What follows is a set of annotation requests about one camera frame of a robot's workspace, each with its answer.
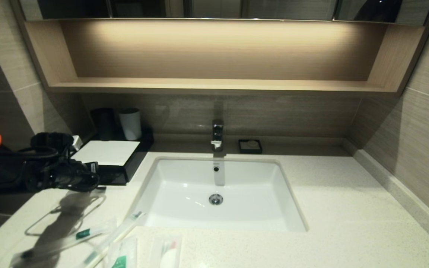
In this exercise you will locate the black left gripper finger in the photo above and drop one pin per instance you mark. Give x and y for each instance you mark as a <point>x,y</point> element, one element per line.
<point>92,173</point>

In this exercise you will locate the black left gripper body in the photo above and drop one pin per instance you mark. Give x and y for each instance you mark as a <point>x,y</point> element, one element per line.
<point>56,175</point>

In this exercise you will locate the black cup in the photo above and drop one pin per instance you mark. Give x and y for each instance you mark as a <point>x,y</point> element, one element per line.
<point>103,124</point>

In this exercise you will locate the toothbrush with green label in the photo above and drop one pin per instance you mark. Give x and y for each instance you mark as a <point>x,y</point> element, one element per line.
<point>83,233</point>

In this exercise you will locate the black amenity box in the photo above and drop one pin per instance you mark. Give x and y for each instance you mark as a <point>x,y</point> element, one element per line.
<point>143,147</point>

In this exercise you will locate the white cup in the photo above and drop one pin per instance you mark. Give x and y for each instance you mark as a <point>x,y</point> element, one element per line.
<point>130,124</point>

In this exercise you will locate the clear sachet with green print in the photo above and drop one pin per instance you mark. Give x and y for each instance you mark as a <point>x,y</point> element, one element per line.
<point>123,257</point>

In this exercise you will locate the white sink basin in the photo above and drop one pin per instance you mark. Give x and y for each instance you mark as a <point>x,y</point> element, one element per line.
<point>184,193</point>

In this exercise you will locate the clear packet with red item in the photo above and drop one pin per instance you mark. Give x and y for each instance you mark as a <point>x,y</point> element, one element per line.
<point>168,253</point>

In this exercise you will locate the chrome sink drain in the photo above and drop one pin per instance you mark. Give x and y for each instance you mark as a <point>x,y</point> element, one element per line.
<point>216,199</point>

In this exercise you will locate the chrome faucet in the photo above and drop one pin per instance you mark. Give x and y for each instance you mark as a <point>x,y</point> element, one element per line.
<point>217,134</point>

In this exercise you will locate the black soap dish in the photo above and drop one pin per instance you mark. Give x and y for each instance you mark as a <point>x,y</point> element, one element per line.
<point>242,149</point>

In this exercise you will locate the round soap bar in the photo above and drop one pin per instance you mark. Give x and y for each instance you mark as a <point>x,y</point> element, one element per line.
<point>252,144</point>

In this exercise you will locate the mirror cabinet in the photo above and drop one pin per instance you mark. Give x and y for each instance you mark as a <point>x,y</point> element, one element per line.
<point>274,9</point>

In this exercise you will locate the wooden wall shelf niche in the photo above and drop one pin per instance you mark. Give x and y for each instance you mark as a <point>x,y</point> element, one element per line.
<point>218,85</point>

